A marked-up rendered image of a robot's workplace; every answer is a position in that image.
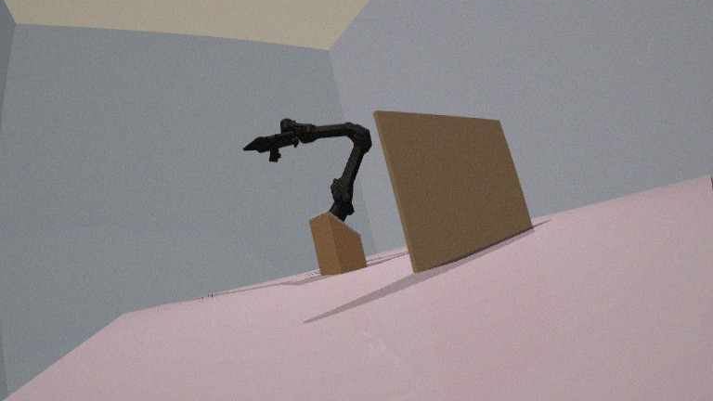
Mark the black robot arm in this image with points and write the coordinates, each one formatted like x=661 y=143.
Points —
x=342 y=188

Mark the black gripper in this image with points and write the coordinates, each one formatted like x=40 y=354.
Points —
x=262 y=144

